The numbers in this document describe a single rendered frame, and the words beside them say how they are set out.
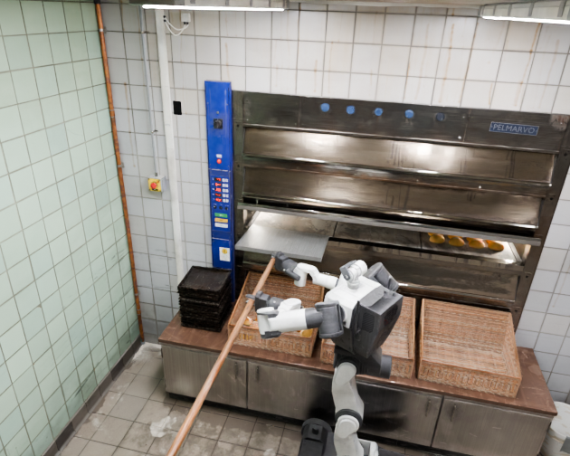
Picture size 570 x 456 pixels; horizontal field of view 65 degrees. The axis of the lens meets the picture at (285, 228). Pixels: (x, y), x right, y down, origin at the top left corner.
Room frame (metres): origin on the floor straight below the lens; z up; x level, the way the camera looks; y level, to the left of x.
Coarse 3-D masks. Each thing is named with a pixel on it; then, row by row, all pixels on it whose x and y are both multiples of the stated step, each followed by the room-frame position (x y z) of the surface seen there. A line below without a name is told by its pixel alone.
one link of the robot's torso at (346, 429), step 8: (344, 416) 1.66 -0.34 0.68; (352, 416) 1.66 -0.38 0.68; (336, 424) 1.72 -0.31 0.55; (344, 424) 1.65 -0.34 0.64; (352, 424) 1.64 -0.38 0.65; (336, 432) 1.66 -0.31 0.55; (344, 432) 1.65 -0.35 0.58; (352, 432) 1.65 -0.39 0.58; (336, 440) 1.70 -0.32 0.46; (344, 440) 1.66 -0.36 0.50; (352, 440) 1.68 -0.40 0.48; (336, 448) 1.70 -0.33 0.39; (344, 448) 1.69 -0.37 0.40; (352, 448) 1.68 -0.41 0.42; (360, 448) 1.75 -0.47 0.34
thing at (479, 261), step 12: (336, 240) 2.66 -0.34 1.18; (348, 240) 2.67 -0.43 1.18; (384, 252) 2.58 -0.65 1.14; (396, 252) 2.56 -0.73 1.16; (408, 252) 2.55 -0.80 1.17; (420, 252) 2.53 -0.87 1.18; (432, 252) 2.53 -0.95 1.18; (444, 252) 2.54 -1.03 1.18; (480, 264) 2.46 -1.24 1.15; (492, 264) 2.44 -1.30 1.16; (504, 264) 2.43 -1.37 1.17; (516, 264) 2.42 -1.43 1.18
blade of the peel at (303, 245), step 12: (252, 228) 2.79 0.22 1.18; (264, 228) 2.79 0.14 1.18; (276, 228) 2.80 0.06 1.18; (240, 240) 2.58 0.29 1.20; (252, 240) 2.61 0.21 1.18; (264, 240) 2.62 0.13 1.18; (276, 240) 2.62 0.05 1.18; (288, 240) 2.63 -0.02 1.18; (300, 240) 2.64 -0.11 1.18; (312, 240) 2.64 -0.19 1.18; (324, 240) 2.65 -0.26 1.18; (264, 252) 2.45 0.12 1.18; (288, 252) 2.42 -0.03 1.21; (300, 252) 2.47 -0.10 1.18; (312, 252) 2.47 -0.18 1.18
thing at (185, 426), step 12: (264, 276) 2.13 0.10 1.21; (252, 300) 1.90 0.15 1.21; (240, 324) 1.71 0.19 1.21; (228, 348) 1.54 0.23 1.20; (216, 360) 1.47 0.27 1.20; (216, 372) 1.40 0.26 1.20; (204, 384) 1.33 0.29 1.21; (204, 396) 1.27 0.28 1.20; (192, 408) 1.20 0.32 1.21; (192, 420) 1.16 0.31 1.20; (180, 432) 1.10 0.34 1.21; (180, 444) 1.06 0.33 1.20
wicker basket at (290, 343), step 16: (256, 272) 2.74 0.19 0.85; (272, 288) 2.70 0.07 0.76; (288, 288) 2.68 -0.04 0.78; (304, 288) 2.66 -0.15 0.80; (320, 288) 2.64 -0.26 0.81; (240, 304) 2.54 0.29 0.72; (304, 304) 2.62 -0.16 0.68; (256, 336) 2.27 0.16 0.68; (288, 336) 2.22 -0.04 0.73; (288, 352) 2.22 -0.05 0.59; (304, 352) 2.20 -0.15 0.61
